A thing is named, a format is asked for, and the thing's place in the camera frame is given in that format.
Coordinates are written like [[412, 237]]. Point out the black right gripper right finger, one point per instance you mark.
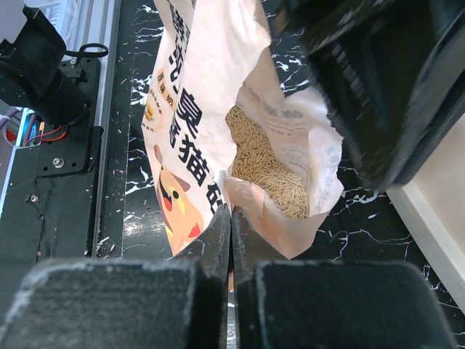
[[281, 303]]

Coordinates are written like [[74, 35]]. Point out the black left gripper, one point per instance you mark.
[[393, 73]]

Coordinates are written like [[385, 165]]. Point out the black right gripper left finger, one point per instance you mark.
[[180, 302]]

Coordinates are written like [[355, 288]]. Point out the pink cat litter bag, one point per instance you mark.
[[218, 130]]

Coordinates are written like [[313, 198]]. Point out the beige plastic litter box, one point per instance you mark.
[[431, 206]]

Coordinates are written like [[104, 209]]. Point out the tan cat litter pellets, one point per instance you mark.
[[256, 162]]

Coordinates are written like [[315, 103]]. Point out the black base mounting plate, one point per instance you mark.
[[51, 195]]

